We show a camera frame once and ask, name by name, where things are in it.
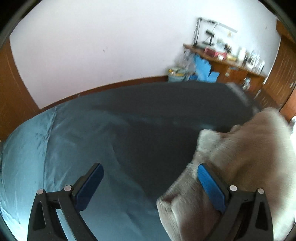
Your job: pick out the waste bin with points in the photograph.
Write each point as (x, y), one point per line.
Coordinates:
(177, 75)

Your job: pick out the red box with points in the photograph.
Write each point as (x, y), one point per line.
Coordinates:
(215, 53)

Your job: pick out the wooden door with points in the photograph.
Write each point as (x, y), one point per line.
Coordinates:
(13, 88)

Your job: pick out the clear plastic bag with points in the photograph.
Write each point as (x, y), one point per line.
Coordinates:
(187, 61)

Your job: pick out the wooden desk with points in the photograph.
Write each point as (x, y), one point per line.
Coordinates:
(235, 71)

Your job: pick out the black bed cover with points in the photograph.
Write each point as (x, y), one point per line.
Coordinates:
(161, 120)

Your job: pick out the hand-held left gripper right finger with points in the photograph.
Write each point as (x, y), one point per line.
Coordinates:
(211, 187)

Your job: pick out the wooden wardrobe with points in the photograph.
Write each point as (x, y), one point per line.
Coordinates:
(281, 69)

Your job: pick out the black desk lamp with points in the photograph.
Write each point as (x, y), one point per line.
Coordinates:
(203, 32)

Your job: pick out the grey fleece sweater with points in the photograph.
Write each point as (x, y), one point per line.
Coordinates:
(249, 150)

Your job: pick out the white thermos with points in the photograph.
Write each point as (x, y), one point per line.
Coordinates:
(241, 54)

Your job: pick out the blue plastic bag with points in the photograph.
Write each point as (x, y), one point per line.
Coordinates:
(204, 69)

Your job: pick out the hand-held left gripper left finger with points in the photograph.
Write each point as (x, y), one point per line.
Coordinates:
(89, 187)

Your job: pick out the blue bed sheet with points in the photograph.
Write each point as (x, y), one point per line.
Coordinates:
(46, 150)

